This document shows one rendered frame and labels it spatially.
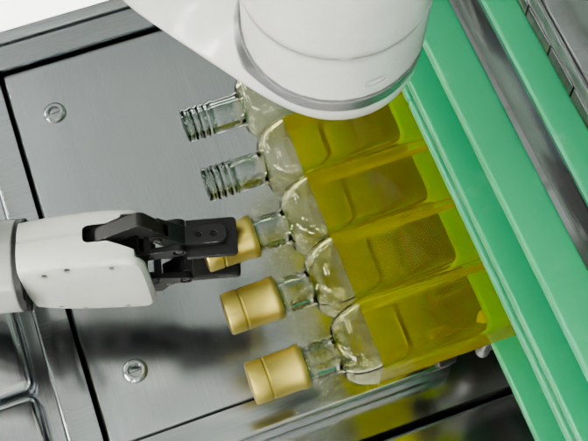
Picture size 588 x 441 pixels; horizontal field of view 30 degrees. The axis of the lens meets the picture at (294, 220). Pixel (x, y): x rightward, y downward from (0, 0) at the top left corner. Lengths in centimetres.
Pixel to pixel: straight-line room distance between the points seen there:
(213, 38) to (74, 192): 51
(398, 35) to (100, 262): 40
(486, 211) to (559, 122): 9
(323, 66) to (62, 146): 61
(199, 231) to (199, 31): 30
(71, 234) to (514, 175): 34
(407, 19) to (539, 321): 36
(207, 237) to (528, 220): 25
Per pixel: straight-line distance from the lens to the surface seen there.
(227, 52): 58
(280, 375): 83
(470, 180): 85
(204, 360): 99
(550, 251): 75
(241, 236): 88
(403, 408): 100
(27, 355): 103
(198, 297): 101
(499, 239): 83
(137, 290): 89
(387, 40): 51
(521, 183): 77
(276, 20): 50
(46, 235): 86
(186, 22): 59
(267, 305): 85
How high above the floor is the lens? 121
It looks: 8 degrees down
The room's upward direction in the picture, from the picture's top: 108 degrees counter-clockwise
